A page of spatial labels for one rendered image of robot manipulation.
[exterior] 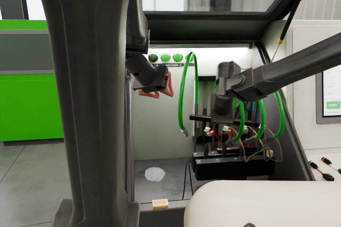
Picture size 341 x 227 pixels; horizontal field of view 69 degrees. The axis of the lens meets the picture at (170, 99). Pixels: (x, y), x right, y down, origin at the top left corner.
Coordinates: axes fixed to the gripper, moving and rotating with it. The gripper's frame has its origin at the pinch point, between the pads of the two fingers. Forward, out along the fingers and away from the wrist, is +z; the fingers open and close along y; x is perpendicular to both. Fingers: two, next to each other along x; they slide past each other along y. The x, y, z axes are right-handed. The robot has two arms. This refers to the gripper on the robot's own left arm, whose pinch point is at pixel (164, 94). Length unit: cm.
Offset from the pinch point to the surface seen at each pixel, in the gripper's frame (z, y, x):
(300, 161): 49, -33, 3
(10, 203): 92, 203, 33
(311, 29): 36, -42, -51
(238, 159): 49, -10, 3
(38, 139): 135, 283, -50
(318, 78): 50, -43, -34
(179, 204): 26.2, 2.5, 26.5
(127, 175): 14.9, 18.3, 20.9
